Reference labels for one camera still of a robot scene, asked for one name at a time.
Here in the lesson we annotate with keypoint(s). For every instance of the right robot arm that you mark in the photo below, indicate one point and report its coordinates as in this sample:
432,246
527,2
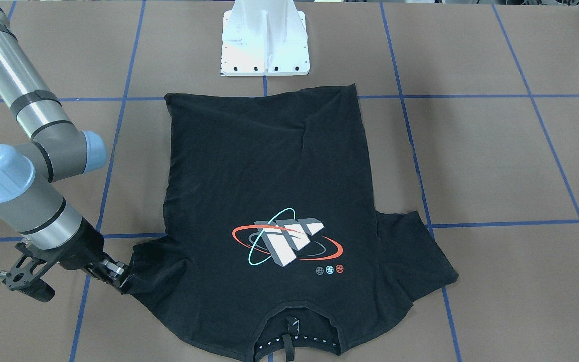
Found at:
53,231

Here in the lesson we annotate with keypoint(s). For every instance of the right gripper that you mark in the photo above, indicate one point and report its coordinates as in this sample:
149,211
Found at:
85,245

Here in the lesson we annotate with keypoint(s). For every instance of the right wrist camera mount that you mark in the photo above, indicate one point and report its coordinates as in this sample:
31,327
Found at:
26,273

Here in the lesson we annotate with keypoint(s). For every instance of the black graphic t-shirt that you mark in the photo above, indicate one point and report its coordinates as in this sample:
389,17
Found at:
273,241

